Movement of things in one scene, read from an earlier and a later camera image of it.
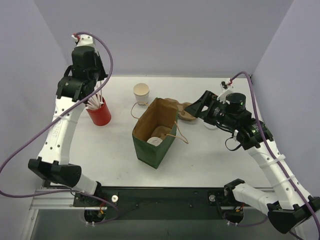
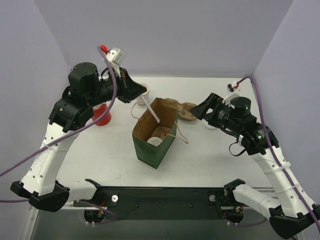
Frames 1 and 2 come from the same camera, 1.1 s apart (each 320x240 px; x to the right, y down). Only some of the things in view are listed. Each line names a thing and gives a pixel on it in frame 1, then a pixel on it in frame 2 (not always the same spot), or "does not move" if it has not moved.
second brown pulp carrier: (182, 113) does not move
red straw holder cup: (100, 116) does not move
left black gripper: (69, 88) -> (124, 85)
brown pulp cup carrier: (161, 132) does not move
